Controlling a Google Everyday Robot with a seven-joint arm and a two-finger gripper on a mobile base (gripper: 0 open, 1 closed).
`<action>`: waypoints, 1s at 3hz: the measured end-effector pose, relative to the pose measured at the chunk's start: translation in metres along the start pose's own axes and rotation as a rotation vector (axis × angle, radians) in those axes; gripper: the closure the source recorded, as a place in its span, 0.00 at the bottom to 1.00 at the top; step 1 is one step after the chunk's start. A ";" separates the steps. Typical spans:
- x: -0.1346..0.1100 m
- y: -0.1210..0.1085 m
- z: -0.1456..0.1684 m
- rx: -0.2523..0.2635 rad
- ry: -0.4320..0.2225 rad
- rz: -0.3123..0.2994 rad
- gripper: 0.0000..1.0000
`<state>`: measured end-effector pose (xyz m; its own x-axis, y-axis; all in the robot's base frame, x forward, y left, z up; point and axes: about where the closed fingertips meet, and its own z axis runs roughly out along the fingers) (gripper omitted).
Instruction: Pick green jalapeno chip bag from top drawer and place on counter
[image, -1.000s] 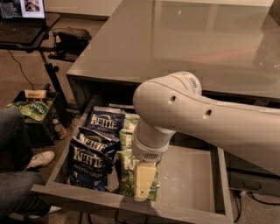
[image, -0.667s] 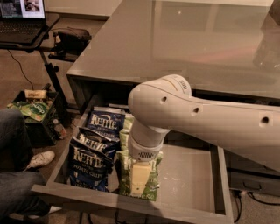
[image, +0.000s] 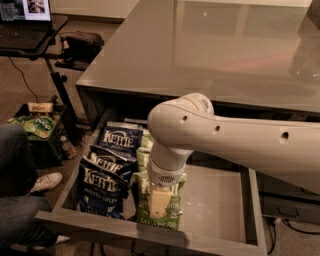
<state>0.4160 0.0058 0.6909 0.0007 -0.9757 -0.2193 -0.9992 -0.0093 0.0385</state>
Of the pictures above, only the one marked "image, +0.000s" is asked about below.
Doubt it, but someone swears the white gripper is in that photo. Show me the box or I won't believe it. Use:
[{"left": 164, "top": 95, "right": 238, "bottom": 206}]
[{"left": 147, "top": 157, "right": 186, "bottom": 218}]

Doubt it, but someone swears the green jalapeno chip bag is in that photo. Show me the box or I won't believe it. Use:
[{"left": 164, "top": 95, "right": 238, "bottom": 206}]
[
  {"left": 133, "top": 171, "right": 186, "bottom": 230},
  {"left": 136, "top": 147, "right": 151, "bottom": 172},
  {"left": 141, "top": 129, "right": 154, "bottom": 148}
]

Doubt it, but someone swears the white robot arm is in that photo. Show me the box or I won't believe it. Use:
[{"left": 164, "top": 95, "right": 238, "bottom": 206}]
[{"left": 147, "top": 93, "right": 320, "bottom": 218}]

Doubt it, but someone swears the front blue Kettle chip bag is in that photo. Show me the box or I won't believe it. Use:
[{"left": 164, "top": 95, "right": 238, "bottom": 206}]
[{"left": 78, "top": 157, "right": 129, "bottom": 219}]

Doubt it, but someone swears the blue kettle chip bag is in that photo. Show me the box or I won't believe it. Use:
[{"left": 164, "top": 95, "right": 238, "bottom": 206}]
[
  {"left": 99, "top": 122, "right": 143, "bottom": 158},
  {"left": 85, "top": 145, "right": 137, "bottom": 182},
  {"left": 78, "top": 157, "right": 129, "bottom": 219}
]

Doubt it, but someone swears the open grey top drawer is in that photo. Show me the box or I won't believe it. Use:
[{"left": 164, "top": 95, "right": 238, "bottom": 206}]
[{"left": 35, "top": 107, "right": 268, "bottom": 256}]

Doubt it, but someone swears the middle blue Kettle chip bag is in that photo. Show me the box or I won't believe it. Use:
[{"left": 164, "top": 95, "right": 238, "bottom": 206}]
[{"left": 85, "top": 145, "right": 137, "bottom": 182}]

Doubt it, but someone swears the rear blue Kettle chip bag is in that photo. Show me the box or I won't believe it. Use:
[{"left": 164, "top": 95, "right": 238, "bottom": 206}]
[{"left": 99, "top": 122, "right": 143, "bottom": 158}]

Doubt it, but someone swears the grey counter cabinet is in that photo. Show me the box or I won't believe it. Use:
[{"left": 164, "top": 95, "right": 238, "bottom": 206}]
[{"left": 77, "top": 0, "right": 320, "bottom": 125}]

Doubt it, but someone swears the dark bag on stand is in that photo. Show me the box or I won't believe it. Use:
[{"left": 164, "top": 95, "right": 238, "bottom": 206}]
[{"left": 55, "top": 31, "right": 104, "bottom": 71}]

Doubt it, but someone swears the small bottle beside crate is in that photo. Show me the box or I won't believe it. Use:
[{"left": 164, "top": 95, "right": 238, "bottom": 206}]
[{"left": 60, "top": 136, "right": 76, "bottom": 159}]

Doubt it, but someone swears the white sneaker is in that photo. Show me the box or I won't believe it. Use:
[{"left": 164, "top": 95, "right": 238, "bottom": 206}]
[{"left": 30, "top": 172, "right": 63, "bottom": 194}]

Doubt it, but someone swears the black lower drawers unit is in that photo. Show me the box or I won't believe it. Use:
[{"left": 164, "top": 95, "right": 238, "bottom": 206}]
[{"left": 257, "top": 173, "right": 320, "bottom": 224}]

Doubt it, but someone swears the black crate with snacks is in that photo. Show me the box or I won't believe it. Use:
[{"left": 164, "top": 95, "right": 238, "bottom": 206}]
[{"left": 14, "top": 104, "right": 68, "bottom": 169}]

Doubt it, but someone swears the green snack package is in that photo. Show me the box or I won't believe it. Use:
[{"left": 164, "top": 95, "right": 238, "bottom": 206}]
[{"left": 8, "top": 114, "right": 60, "bottom": 139}]

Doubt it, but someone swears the person's near leg jeans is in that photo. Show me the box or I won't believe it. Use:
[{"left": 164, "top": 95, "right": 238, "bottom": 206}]
[{"left": 0, "top": 196, "right": 69, "bottom": 250}]

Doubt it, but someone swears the person's leg in jeans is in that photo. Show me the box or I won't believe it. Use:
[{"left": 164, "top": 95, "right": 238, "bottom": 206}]
[{"left": 0, "top": 124, "right": 38, "bottom": 196}]

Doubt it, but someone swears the tan box on crate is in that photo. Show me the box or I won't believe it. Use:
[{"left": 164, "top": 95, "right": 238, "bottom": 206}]
[{"left": 28, "top": 102, "right": 53, "bottom": 113}]

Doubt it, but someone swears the black laptop stand table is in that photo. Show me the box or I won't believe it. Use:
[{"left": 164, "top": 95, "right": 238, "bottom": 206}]
[{"left": 0, "top": 14, "right": 91, "bottom": 131}]

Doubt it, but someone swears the open laptop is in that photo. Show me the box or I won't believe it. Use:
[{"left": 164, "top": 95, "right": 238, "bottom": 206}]
[{"left": 0, "top": 0, "right": 52, "bottom": 51}]

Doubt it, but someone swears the floor cables right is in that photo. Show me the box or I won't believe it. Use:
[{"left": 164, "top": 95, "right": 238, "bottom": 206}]
[{"left": 265, "top": 217, "right": 320, "bottom": 256}]

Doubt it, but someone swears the black power cable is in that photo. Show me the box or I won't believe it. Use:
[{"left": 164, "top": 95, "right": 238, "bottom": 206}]
[{"left": 7, "top": 56, "right": 40, "bottom": 104}]

